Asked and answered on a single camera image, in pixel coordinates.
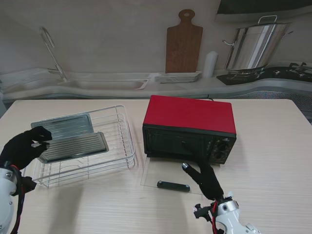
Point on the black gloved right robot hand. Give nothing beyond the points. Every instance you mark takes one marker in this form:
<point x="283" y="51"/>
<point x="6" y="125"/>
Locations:
<point x="208" y="182"/>

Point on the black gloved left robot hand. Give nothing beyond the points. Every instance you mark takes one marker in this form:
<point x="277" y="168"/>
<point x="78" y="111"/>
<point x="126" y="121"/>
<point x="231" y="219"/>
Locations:
<point x="22" y="148"/>

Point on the ribbed metal baking tray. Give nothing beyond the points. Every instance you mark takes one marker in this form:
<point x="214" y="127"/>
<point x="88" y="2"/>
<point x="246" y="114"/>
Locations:
<point x="70" y="124"/>
<point x="75" y="147"/>

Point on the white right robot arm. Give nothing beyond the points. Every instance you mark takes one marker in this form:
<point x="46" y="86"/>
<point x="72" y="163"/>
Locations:
<point x="231" y="217"/>

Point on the black oven timer knob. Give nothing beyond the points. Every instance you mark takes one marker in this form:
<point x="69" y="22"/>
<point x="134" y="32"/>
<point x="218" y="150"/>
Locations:
<point x="220" y="155"/>

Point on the black oven temperature knob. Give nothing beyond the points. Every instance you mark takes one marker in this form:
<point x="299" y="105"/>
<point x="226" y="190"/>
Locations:
<point x="222" y="147"/>

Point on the red and black toaster oven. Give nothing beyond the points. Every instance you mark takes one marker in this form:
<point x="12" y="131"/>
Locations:
<point x="187" y="114"/>

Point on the small white paper scrap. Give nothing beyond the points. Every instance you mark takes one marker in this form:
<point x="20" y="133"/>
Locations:
<point x="230" y="193"/>

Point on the chrome kitchen faucet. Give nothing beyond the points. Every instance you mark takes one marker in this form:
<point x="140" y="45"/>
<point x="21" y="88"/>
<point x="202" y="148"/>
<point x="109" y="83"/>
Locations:
<point x="52" y="53"/>

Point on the steel kitchen sink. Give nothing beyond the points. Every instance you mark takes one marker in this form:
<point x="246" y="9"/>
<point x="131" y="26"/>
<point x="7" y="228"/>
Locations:
<point x="104" y="84"/>

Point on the stack of white plates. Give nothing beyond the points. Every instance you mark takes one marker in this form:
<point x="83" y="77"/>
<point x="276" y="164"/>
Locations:
<point x="178" y="77"/>

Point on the white cylindrical bottle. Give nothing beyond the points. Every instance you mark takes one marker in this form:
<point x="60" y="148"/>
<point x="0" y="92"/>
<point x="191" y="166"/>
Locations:
<point x="210" y="64"/>

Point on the black gas stove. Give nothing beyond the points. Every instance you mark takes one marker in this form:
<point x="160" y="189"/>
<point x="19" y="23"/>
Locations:
<point x="268" y="74"/>

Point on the brown wooden cutting board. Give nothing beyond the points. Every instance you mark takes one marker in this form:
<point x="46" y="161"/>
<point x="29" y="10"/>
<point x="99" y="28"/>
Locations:
<point x="184" y="46"/>

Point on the stainless steel stockpot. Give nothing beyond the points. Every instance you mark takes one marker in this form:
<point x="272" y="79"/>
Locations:
<point x="256" y="46"/>

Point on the dark range hood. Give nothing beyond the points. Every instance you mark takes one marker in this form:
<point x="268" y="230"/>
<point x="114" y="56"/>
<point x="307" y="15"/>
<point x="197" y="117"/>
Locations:
<point x="263" y="7"/>

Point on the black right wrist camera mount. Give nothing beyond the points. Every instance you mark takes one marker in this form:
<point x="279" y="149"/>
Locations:
<point x="202" y="212"/>

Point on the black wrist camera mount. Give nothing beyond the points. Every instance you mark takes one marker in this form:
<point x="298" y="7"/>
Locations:
<point x="202" y="212"/>
<point x="25" y="185"/>

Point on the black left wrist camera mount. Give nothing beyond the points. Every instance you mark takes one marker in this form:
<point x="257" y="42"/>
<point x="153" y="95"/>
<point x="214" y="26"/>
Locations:
<point x="25" y="185"/>

